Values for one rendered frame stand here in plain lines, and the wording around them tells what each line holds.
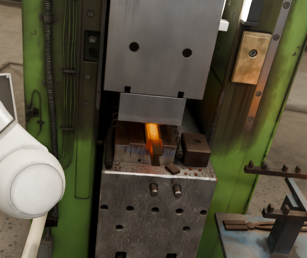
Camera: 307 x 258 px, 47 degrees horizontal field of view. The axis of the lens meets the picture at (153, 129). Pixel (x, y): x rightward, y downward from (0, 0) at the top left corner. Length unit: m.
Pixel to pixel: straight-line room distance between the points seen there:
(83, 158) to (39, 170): 0.87
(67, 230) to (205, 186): 0.67
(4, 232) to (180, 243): 1.18
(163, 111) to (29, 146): 0.62
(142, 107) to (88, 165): 0.40
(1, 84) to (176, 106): 0.50
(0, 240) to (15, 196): 1.71
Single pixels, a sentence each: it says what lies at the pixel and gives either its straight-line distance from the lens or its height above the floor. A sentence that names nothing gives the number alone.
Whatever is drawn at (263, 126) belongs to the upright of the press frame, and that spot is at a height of 1.02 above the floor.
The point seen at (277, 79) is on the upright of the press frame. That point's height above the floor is 1.20.
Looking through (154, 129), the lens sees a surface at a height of 1.01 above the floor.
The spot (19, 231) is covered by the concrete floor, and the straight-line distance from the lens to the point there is 2.22.
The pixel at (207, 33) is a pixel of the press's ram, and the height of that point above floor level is 1.37.
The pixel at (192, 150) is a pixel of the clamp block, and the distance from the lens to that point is 1.17.
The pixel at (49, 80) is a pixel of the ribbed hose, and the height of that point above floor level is 1.13.
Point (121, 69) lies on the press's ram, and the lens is 1.01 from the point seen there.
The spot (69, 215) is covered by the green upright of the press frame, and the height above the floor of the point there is 0.53.
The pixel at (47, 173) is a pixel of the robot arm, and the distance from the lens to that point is 0.48.
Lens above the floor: 1.59
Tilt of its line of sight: 29 degrees down
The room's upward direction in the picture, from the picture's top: 9 degrees clockwise
